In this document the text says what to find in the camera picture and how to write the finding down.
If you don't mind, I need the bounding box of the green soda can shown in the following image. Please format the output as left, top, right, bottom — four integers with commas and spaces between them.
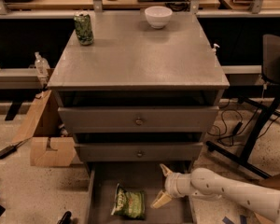
74, 12, 94, 46

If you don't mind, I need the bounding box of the cardboard box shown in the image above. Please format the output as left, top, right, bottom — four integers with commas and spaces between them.
255, 174, 280, 224

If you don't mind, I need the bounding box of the white ceramic bowl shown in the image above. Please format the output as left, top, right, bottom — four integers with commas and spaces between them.
145, 6, 173, 29

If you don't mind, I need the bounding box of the grey top drawer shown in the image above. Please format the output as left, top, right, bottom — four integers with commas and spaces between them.
58, 106, 218, 133

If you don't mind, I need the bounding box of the grey drawer cabinet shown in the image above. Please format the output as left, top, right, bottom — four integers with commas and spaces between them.
47, 10, 231, 224

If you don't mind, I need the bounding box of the grey low shelf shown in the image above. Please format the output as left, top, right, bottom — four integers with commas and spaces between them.
0, 68, 48, 90

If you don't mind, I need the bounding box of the clear plastic bottle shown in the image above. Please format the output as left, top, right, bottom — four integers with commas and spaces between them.
35, 52, 50, 76

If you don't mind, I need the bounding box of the black power adapter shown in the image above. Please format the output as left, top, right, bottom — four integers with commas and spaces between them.
0, 146, 17, 160

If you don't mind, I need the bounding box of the black object bottom edge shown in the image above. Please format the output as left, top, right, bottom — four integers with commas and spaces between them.
57, 211, 72, 224

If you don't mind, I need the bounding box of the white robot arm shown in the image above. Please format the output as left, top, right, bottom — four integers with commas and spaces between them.
151, 163, 280, 224

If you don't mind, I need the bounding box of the green jalapeno chip bag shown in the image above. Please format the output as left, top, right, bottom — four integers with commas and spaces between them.
111, 184, 145, 219

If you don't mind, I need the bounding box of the wooden block with notch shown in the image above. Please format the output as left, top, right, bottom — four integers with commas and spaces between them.
30, 137, 76, 167

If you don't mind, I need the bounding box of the black stand with legs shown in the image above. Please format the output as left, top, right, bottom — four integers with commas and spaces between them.
206, 35, 280, 178

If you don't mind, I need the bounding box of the grey middle drawer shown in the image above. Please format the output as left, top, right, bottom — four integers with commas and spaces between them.
75, 142, 203, 162

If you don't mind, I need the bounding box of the grey open bottom drawer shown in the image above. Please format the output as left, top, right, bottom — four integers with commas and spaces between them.
84, 161, 196, 224

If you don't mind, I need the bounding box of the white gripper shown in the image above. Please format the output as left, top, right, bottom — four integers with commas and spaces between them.
150, 163, 194, 209

